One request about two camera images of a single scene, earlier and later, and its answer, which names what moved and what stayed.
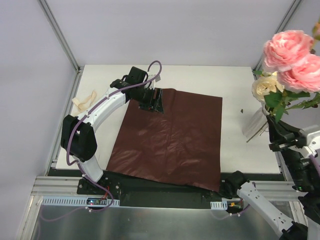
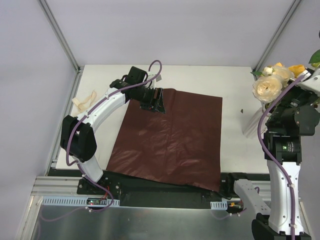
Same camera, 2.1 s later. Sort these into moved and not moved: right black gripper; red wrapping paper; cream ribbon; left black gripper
Moved: right black gripper
Not moved: red wrapping paper; left black gripper; cream ribbon
